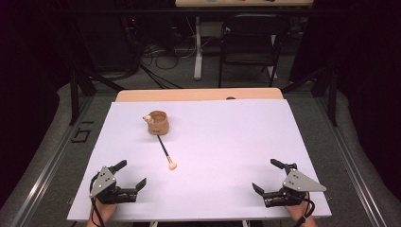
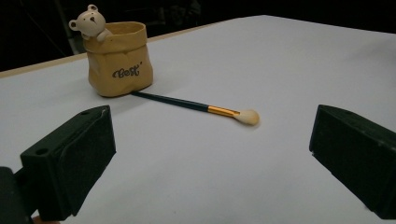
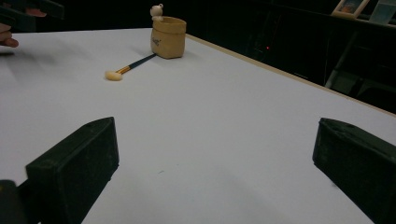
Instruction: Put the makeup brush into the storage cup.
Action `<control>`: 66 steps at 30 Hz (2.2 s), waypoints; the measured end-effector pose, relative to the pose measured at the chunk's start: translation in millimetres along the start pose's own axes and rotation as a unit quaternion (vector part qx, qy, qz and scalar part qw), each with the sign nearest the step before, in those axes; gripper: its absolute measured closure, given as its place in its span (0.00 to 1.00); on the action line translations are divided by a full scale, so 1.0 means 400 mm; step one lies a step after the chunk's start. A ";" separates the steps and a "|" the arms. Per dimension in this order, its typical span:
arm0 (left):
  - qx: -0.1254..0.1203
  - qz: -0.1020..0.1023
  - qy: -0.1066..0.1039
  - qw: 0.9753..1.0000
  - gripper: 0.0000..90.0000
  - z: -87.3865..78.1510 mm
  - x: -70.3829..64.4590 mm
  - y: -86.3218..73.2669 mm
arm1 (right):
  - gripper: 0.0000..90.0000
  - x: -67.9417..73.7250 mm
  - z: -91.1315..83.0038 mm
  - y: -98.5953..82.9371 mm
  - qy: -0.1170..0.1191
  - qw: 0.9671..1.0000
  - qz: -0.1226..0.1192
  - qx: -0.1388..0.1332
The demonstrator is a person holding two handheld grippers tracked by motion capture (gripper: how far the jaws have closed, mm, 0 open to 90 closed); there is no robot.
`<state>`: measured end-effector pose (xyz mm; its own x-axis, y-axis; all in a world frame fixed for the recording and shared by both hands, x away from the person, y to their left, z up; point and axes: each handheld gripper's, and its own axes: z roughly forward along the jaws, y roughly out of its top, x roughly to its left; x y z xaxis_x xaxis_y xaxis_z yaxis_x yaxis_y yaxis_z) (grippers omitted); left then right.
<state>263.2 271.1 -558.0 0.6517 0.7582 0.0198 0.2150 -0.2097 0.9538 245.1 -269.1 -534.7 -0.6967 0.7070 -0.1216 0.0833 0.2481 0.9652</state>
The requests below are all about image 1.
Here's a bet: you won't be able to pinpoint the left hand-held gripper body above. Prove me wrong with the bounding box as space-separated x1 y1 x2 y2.
89 166 139 205

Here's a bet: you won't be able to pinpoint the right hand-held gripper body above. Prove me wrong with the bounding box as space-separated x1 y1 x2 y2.
263 162 327 208

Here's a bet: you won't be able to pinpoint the black-handled brush with beige head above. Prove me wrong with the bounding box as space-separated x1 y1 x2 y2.
156 134 178 171

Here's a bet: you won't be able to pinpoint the round wooden cup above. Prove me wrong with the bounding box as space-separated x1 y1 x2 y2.
142 109 170 136

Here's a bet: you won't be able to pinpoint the person's left hand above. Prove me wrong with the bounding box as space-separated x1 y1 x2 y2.
90 198 118 223

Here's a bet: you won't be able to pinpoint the person's right hand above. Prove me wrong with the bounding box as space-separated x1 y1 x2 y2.
284 192 314 222

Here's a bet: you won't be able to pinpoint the white board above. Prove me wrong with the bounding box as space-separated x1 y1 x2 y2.
66 98 332 222

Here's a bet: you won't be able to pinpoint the black metal stand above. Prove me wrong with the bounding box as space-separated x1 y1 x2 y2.
281 64 339 128
68 65 126 127

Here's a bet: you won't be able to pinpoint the wooden table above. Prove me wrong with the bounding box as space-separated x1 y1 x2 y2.
114 87 285 103

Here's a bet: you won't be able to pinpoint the black cabinet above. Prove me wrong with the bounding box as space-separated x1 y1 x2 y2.
75 14 141 73

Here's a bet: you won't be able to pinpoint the black folding chair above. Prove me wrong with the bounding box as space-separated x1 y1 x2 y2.
218 12 291 89

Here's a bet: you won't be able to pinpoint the white desk leg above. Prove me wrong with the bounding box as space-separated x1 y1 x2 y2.
192 16 203 80

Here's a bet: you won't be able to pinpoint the light wooden desk top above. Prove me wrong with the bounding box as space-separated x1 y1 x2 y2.
174 0 315 9

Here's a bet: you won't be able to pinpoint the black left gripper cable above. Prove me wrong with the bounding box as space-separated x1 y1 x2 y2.
89 172 107 227

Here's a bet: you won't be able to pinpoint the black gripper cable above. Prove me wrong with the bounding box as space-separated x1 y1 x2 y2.
292 192 316 227
89 172 107 227

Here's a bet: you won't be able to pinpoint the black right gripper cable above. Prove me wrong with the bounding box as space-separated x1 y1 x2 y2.
292 192 316 227

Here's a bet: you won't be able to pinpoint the aluminium floor rail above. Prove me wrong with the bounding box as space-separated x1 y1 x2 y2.
9 94 96 227
315 94 390 227

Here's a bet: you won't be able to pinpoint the bundle of floor cables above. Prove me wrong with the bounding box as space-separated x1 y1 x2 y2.
136 42 193 90

